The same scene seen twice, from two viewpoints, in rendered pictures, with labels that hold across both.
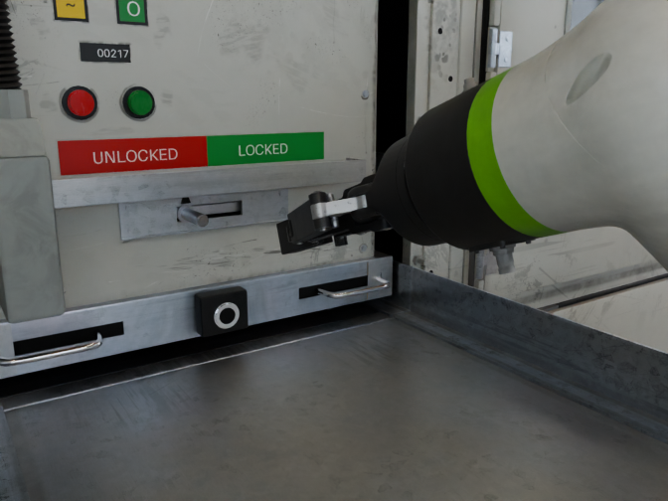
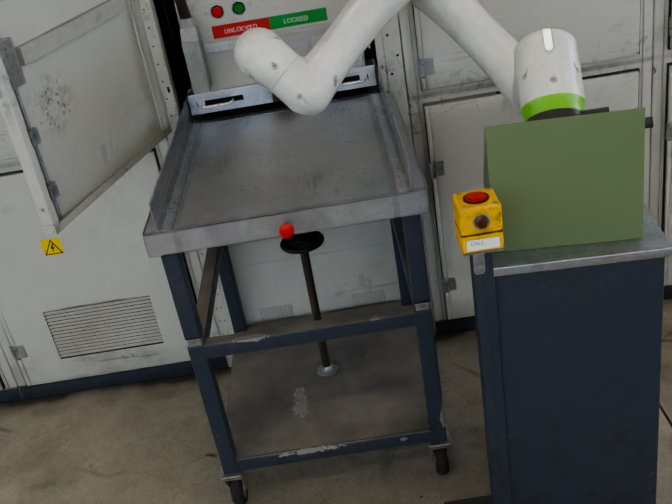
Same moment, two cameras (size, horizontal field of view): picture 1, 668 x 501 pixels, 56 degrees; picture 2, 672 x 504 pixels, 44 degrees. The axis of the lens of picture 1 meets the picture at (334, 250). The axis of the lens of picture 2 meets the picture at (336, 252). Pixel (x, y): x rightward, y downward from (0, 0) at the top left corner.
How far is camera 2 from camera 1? 1.77 m
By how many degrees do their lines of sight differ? 36
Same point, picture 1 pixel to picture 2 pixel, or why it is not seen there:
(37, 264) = (199, 75)
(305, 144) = (316, 14)
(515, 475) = (321, 149)
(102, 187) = (225, 44)
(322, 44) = not seen: outside the picture
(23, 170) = (191, 45)
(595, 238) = not seen: hidden behind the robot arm
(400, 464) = (294, 145)
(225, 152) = (277, 22)
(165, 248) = not seen: hidden behind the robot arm
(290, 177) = (303, 33)
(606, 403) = (387, 133)
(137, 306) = (247, 88)
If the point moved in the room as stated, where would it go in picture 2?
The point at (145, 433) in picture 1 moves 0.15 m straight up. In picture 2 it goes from (235, 133) to (223, 79)
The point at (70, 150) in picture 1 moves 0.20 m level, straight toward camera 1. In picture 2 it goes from (216, 29) to (196, 50)
